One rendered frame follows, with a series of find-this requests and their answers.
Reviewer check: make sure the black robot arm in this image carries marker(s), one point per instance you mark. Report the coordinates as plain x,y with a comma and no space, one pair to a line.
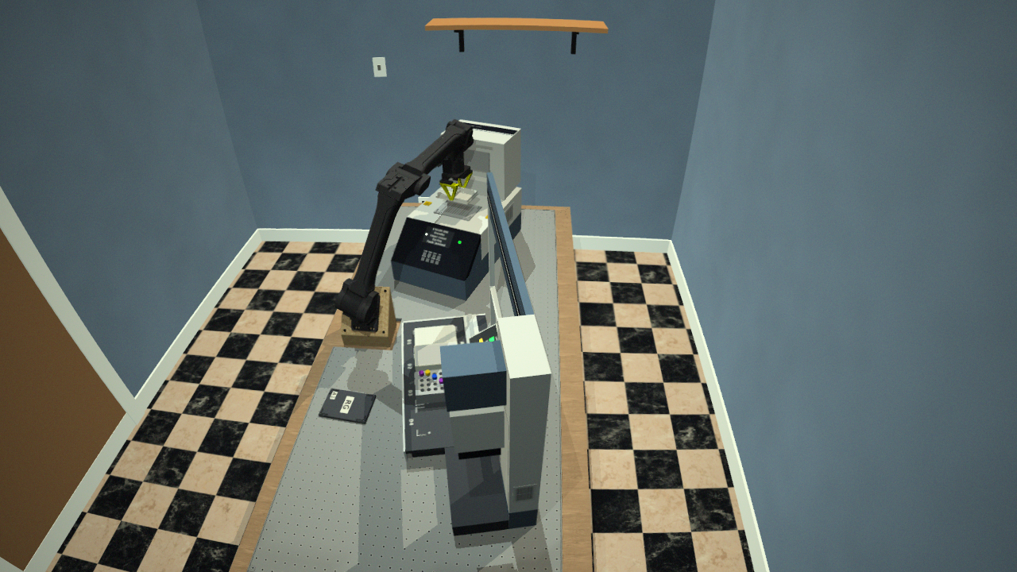
365,305

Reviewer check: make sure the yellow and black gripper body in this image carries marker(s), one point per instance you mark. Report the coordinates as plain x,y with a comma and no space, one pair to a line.
459,170

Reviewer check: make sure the black rectangular nest with rg label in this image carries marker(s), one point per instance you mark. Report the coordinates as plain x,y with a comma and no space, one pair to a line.
347,405

